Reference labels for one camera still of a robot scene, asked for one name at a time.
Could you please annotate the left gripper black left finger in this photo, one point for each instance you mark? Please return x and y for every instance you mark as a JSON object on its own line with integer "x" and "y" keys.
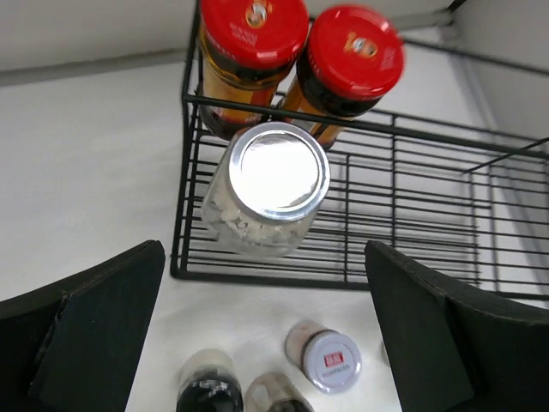
{"x": 75, "y": 344}

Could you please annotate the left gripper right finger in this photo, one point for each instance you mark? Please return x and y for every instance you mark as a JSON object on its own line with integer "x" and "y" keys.
{"x": 452, "y": 346}

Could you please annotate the black cap spice grinder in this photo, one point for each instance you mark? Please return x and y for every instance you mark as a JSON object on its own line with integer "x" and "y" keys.
{"x": 208, "y": 383}
{"x": 275, "y": 392}

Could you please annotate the clear glass jar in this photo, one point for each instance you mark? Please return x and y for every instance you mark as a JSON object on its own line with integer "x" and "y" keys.
{"x": 266, "y": 189}

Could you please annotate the red lid sauce jar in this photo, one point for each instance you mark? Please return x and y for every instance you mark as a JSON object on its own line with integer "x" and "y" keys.
{"x": 249, "y": 47}
{"x": 353, "y": 57}

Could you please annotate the white lid spice jar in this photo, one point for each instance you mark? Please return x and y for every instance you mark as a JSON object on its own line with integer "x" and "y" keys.
{"x": 330, "y": 360}

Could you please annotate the black wire rack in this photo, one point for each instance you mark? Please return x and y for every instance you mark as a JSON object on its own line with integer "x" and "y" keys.
{"x": 469, "y": 202}

